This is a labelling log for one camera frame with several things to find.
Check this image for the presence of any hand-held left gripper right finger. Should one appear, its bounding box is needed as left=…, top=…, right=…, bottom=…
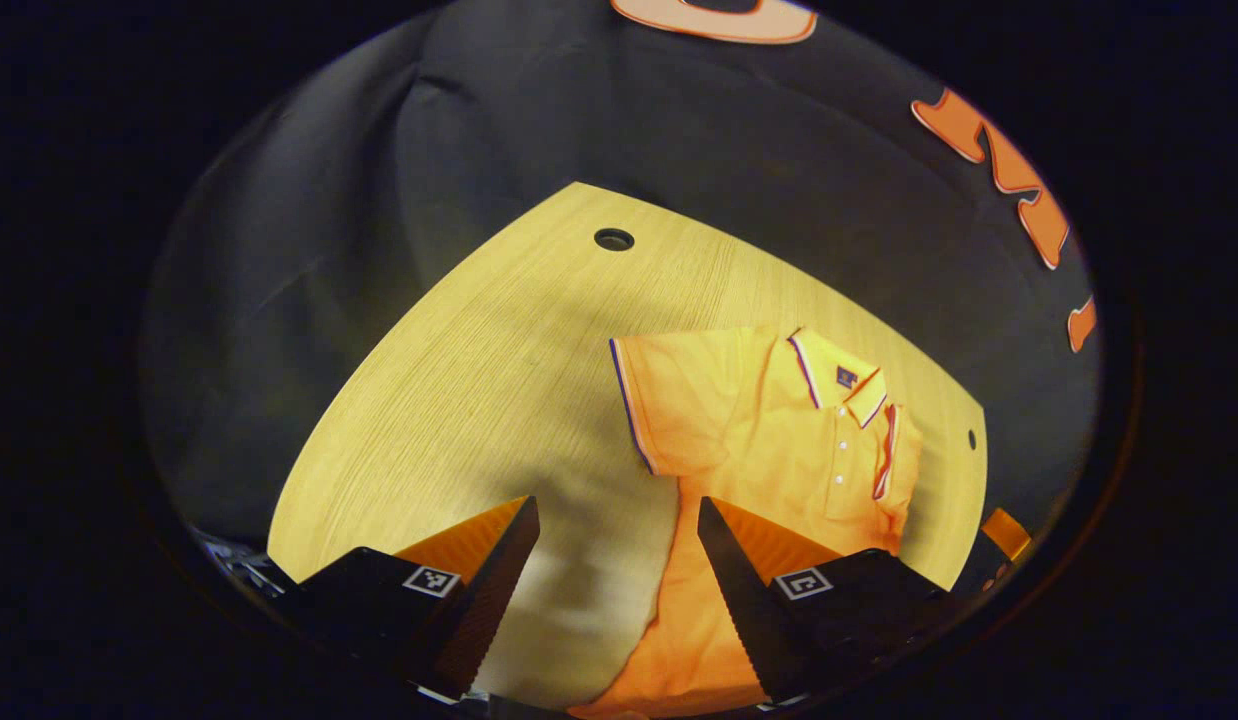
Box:
left=696, top=497, right=958, bottom=704

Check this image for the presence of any orange T-shirt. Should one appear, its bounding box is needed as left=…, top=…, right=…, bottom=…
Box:
left=569, top=325, right=925, bottom=719

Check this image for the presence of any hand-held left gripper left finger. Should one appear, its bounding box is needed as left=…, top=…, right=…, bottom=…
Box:
left=277, top=495, right=541, bottom=701

